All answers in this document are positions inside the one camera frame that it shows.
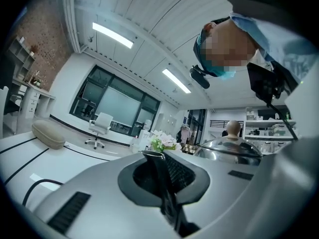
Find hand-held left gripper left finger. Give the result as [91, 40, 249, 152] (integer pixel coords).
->
[33, 152, 180, 239]

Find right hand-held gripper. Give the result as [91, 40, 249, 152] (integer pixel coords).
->
[260, 81, 319, 170]

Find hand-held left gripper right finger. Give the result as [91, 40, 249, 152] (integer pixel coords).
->
[164, 151, 312, 239]

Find white shelf rack with items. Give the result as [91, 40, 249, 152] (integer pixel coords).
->
[243, 107, 298, 154]

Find white table with black lines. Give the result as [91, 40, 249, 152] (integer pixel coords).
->
[0, 130, 142, 209]

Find white office swivel chair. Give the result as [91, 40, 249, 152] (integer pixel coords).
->
[84, 112, 114, 150]

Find beige oval pouch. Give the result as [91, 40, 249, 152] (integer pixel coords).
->
[31, 119, 66, 150]

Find white water dispenser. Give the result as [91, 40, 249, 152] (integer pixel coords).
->
[138, 119, 154, 144]

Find black-framed glass door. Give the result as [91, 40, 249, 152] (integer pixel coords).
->
[186, 108, 208, 147]

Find pink flowers in white vase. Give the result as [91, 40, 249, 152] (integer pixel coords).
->
[149, 129, 183, 153]

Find clothes rack with garments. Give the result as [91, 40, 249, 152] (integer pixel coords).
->
[176, 123, 192, 144]

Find dark-framed window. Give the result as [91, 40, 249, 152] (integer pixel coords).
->
[69, 64, 161, 134]

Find white locker cabinet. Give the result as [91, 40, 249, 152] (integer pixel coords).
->
[156, 113, 178, 139]

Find person's torso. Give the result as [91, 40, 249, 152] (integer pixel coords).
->
[225, 0, 319, 107]

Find white drawer desk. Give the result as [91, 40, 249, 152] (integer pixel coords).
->
[11, 76, 57, 120]

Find person's head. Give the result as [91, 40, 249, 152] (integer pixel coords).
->
[193, 17, 259, 82]

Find ceiling light bar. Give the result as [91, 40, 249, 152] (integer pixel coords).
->
[92, 21, 135, 50]
[161, 68, 192, 94]

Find open cubby shelf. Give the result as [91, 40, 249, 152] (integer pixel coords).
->
[6, 35, 36, 81]

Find thick black cable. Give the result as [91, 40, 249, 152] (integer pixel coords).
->
[267, 103, 299, 141]

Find black head-mounted camera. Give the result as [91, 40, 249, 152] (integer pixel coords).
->
[188, 64, 211, 90]

